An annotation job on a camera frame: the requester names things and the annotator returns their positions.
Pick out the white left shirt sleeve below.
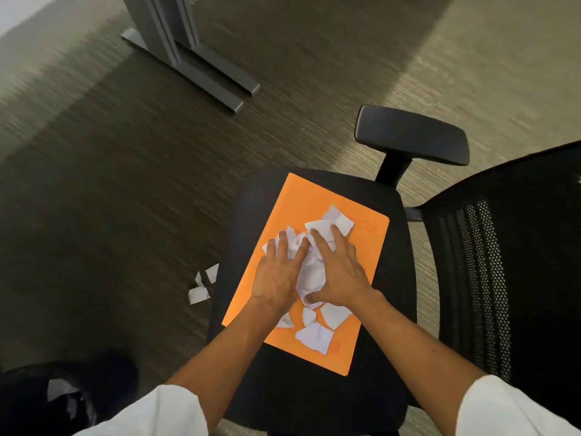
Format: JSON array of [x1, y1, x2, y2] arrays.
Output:
[[74, 385, 209, 436]]

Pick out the orange paper folder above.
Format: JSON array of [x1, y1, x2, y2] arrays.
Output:
[[221, 172, 390, 377]]

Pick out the person's right hand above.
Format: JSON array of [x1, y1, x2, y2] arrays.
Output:
[[304, 224, 375, 309]]

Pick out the white shirt sleeve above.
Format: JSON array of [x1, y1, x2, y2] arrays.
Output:
[[74, 385, 209, 436], [455, 375, 581, 436]]

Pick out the white right shirt sleeve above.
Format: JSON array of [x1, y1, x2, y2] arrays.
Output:
[[455, 375, 581, 436]]

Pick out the person's left hand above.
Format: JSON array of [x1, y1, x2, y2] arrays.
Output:
[[251, 231, 310, 314]]

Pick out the person's right forearm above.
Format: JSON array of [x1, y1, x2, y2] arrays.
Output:
[[349, 288, 489, 436]]

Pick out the black trash bin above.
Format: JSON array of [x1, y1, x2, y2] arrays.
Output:
[[0, 351, 140, 436]]

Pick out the pile of white paper scraps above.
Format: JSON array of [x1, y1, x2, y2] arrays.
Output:
[[261, 203, 355, 355]]

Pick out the person's left forearm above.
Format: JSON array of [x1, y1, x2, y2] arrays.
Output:
[[165, 297, 291, 434]]

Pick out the black mesh office chair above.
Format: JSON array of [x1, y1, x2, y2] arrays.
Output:
[[206, 104, 581, 436]]

